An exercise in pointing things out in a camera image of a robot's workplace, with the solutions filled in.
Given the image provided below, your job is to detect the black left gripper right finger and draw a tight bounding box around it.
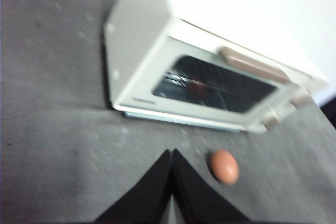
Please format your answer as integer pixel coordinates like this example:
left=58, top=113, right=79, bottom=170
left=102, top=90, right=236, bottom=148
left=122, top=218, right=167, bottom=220
left=172, top=148, right=249, bottom=224

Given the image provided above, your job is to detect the glass oven door with handle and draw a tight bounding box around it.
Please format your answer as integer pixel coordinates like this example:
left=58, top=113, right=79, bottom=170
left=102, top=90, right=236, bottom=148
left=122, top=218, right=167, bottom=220
left=112, top=34, right=293, bottom=130

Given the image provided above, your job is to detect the cream toaster oven body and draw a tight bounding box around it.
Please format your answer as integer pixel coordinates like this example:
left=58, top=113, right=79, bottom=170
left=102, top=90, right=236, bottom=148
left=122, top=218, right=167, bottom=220
left=103, top=0, right=330, bottom=133

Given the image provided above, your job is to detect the beige oven temperature knob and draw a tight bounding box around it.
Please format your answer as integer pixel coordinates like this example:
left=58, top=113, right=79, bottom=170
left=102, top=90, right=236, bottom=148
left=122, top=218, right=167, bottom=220
left=290, top=88, right=312, bottom=107

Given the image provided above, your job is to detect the brown egg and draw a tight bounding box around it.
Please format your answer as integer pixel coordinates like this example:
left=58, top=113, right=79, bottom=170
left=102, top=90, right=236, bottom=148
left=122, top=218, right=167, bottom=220
left=209, top=150, right=240, bottom=185

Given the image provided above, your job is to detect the beige oven timer knob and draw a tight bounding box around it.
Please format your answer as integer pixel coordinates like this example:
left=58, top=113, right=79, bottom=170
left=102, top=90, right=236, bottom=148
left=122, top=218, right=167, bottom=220
left=262, top=110, right=280, bottom=131

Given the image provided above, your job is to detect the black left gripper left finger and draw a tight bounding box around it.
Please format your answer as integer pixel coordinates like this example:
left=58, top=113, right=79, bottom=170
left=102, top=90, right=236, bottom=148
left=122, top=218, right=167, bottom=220
left=93, top=149, right=173, bottom=224

